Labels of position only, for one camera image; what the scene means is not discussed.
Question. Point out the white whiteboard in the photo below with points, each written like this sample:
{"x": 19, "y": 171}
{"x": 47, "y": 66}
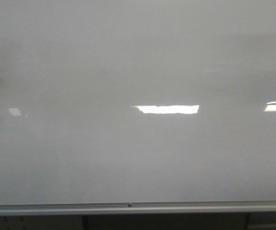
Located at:
{"x": 113, "y": 101}

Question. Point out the aluminium whiteboard marker tray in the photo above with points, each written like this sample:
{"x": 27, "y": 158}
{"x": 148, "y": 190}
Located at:
{"x": 137, "y": 208}

